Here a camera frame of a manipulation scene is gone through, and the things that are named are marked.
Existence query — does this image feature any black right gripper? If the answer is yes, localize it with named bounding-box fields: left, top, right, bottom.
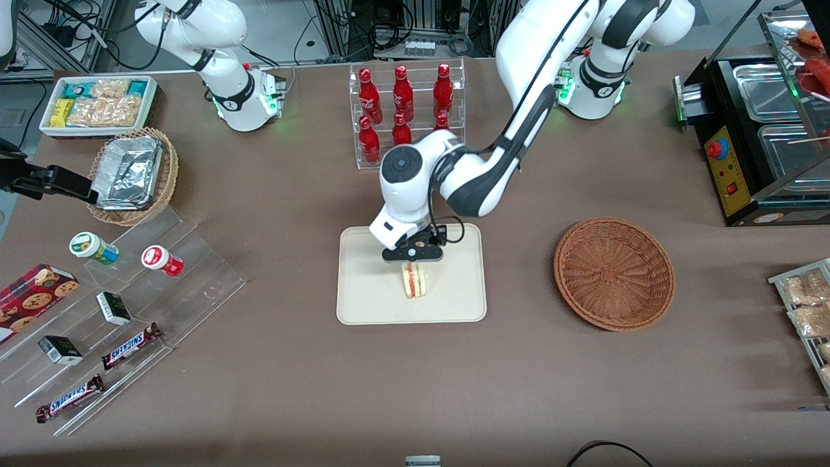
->
left=0, top=139, right=91, bottom=198

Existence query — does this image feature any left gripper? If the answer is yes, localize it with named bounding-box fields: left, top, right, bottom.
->
left=369, top=209, right=449, bottom=264

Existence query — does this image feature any triangle sandwich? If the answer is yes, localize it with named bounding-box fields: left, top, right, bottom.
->
left=401, top=261, right=431, bottom=300

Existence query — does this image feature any cream rectangular plastic tray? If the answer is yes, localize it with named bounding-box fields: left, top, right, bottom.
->
left=336, top=224, right=488, bottom=325

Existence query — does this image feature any light wicker basket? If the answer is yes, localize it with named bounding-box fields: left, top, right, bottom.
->
left=87, top=126, right=180, bottom=227

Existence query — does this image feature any brown wicker basket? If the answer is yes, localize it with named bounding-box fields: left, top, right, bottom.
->
left=553, top=217, right=676, bottom=333

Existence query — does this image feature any stack of aluminium foil trays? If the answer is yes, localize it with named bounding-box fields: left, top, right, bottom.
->
left=91, top=135, right=164, bottom=211

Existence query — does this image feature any green sunflower lid cup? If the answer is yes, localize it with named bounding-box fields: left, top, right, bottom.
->
left=69, top=232, right=120, bottom=266

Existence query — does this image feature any clear rice cracker packet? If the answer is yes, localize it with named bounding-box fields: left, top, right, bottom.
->
left=91, top=78, right=132, bottom=99
left=67, top=96, right=142, bottom=128

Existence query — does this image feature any white plastic snack bin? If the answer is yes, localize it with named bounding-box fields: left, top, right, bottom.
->
left=39, top=75, right=159, bottom=139

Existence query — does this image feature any red lid yoghurt cup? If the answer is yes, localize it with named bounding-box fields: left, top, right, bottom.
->
left=141, top=245, right=185, bottom=278

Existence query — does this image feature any red tartan cookie box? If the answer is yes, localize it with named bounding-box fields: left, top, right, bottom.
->
left=0, top=263, right=80, bottom=345

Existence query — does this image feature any small black carton box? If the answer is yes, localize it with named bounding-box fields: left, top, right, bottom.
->
left=96, top=291, right=133, bottom=327
left=38, top=335, right=84, bottom=366

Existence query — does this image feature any clear acrylic stepped display stand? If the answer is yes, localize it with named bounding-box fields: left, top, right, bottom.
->
left=0, top=206, right=248, bottom=437

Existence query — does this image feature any Snickers chocolate bar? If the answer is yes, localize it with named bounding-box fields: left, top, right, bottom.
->
left=101, top=322, right=163, bottom=371
left=35, top=374, right=106, bottom=424

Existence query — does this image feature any clear acrylic bottle rack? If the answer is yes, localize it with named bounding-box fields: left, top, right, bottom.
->
left=349, top=58, right=467, bottom=171

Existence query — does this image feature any black food warmer cabinet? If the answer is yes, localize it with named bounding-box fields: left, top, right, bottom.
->
left=672, top=0, right=830, bottom=227

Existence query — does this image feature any stainless steel pan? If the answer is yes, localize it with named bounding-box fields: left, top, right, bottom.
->
left=732, top=63, right=806, bottom=124
left=757, top=123, right=830, bottom=181

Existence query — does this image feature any clear pastry packet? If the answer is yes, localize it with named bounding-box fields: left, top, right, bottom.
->
left=781, top=270, right=830, bottom=307
left=787, top=305, right=830, bottom=339

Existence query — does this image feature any aluminium frame profile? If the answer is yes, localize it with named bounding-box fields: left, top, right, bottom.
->
left=13, top=0, right=119, bottom=80

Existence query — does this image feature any black loop cable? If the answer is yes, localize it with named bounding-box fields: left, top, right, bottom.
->
left=565, top=440, right=656, bottom=467

